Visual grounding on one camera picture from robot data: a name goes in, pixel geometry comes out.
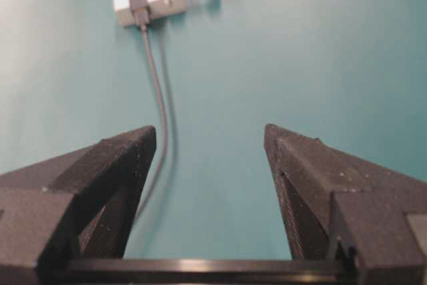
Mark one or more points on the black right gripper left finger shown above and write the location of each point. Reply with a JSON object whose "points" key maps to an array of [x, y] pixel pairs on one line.
{"points": [[81, 204]]}

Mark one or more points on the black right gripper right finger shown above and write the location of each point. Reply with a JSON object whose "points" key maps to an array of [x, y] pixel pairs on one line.
{"points": [[336, 206]]}

